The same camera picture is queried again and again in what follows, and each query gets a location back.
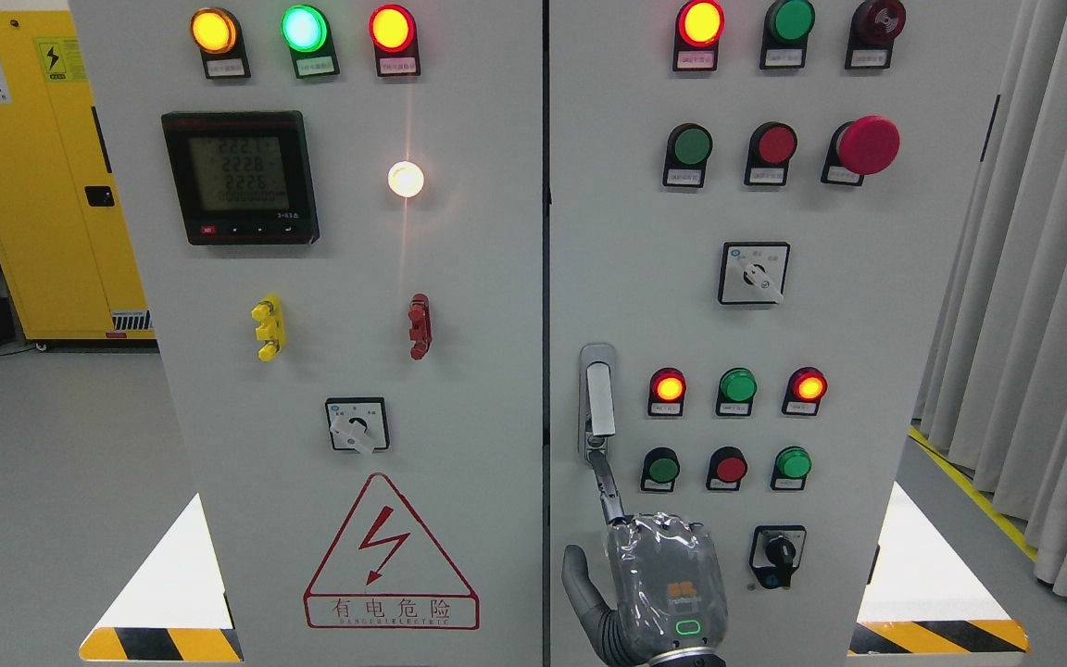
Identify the red emergency stop button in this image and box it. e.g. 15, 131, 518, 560
821, 115, 901, 187

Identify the right grey cabinet door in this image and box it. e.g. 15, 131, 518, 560
547, 1, 1025, 666

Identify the yellow terminal post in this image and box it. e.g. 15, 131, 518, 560
251, 293, 285, 362

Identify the left grey cabinet door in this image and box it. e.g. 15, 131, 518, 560
70, 1, 547, 666

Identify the grey cabinet door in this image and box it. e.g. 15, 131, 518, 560
547, 1, 1025, 666
70, 1, 547, 666

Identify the black key selector switch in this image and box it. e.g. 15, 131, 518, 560
748, 524, 806, 590

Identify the yellow safety cabinet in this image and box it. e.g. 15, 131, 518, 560
0, 11, 154, 342

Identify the top red indicator right door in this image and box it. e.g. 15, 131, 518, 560
672, 1, 724, 72

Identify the dark red buzzer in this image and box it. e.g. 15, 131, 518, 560
844, 0, 907, 70

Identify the top green indicator right door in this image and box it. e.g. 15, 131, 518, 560
759, 0, 816, 70

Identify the amber indicator light left door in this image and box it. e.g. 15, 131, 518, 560
190, 6, 251, 80

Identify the green push button lower left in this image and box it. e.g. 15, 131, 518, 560
640, 447, 679, 493

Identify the lit red indicator right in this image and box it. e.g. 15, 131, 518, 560
782, 367, 827, 417

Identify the silver door handle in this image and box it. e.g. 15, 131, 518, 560
577, 343, 617, 466

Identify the digital power meter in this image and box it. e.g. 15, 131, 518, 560
161, 110, 320, 245

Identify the green indicator middle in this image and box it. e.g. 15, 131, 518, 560
715, 367, 759, 418

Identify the door rotary switch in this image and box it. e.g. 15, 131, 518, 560
717, 242, 791, 305
325, 396, 391, 452

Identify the red push button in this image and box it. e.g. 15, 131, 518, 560
744, 121, 797, 186
706, 447, 748, 491

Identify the right door upper rotary switch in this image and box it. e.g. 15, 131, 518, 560
717, 242, 791, 305

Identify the green push button upper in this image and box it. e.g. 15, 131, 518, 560
663, 122, 714, 189

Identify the red indicator light left door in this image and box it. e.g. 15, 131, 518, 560
368, 4, 421, 77

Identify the white indicator light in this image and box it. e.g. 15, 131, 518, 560
388, 160, 426, 198

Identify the red warning triangle sticker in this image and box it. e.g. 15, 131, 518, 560
302, 472, 480, 630

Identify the lit red indicator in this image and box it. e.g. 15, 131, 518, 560
646, 367, 687, 418
782, 367, 827, 417

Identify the green push button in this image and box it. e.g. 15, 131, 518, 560
640, 447, 679, 493
770, 445, 812, 491
663, 122, 714, 189

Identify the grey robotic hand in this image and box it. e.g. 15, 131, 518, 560
560, 452, 727, 666

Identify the red terminal post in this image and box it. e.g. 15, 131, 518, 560
407, 293, 433, 360

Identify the red push button upper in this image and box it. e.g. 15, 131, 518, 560
744, 121, 797, 186

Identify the green push button lower right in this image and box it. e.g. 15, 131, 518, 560
770, 445, 812, 491

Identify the grey curtain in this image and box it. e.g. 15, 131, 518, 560
915, 1, 1067, 597

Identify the left door rotary switch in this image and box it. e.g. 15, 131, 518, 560
325, 396, 391, 452

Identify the lit red indicator left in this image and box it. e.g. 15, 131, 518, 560
646, 367, 687, 418

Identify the green indicator light left door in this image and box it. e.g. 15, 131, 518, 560
281, 4, 340, 79

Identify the red push button lower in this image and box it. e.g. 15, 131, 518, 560
706, 447, 748, 491

